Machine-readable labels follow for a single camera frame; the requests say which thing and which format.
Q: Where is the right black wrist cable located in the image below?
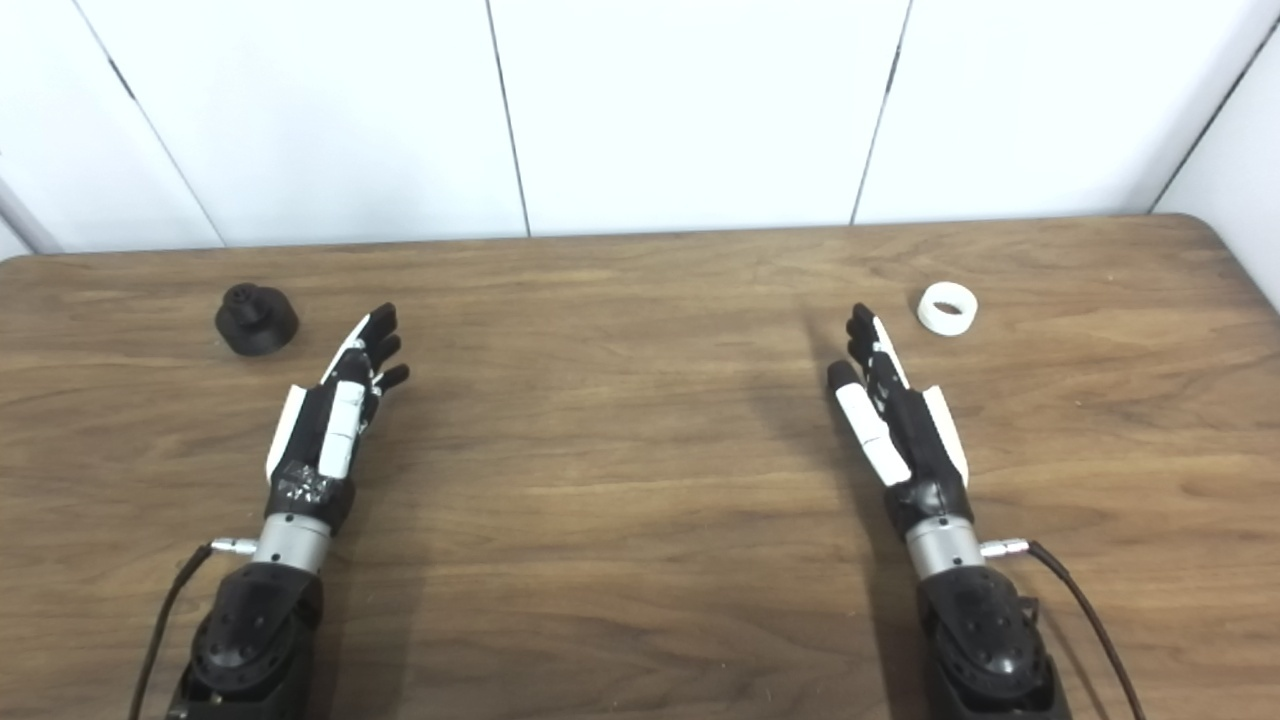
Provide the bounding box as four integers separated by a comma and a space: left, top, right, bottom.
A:
980, 537, 1147, 720

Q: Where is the round black part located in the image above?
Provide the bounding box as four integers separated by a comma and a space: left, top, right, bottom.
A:
214, 283, 300, 358

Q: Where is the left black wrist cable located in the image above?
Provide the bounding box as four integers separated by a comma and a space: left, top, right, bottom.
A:
127, 537, 260, 720

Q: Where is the white ring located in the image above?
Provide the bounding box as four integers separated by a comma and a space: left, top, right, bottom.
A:
917, 282, 979, 337

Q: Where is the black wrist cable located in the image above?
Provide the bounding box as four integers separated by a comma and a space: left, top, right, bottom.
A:
980, 537, 1147, 720
127, 537, 260, 720

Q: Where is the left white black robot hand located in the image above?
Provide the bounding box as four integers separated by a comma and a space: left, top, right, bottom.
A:
264, 303, 411, 537

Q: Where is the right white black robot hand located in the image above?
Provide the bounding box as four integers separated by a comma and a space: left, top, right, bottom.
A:
827, 303, 977, 538

